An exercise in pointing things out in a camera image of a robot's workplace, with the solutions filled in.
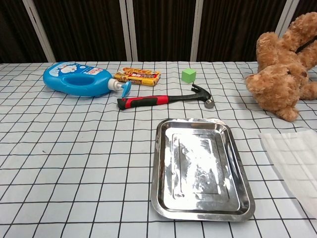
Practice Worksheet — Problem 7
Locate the white translucent paper sheet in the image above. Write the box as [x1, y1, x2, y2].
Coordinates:
[258, 127, 317, 219]

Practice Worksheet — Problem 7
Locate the stainless steel tray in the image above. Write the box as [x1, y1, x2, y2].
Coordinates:
[150, 118, 256, 222]

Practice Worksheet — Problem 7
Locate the red black claw hammer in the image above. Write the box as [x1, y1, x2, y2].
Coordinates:
[117, 83, 215, 111]

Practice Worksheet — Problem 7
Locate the yellow red snack box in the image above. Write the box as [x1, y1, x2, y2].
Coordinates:
[114, 66, 161, 87]

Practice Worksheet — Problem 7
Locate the green cube block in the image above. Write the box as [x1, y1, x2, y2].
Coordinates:
[181, 68, 197, 83]

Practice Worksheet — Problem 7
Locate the blue detergent pump bottle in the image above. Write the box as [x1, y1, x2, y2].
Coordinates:
[43, 61, 132, 99]

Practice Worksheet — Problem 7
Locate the dark brown screen panel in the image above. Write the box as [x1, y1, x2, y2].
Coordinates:
[133, 0, 197, 62]
[33, 0, 127, 62]
[289, 0, 317, 25]
[0, 0, 48, 64]
[197, 0, 288, 62]

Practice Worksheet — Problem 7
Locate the white black checkered tablecloth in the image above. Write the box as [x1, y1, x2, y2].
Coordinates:
[0, 60, 317, 238]

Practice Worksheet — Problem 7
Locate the brown plush teddy bear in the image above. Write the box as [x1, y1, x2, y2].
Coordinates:
[245, 11, 317, 122]

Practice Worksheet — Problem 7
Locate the white screen frame post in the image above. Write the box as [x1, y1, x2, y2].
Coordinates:
[126, 0, 138, 61]
[275, 0, 295, 37]
[190, 0, 204, 62]
[22, 0, 56, 63]
[119, 0, 132, 61]

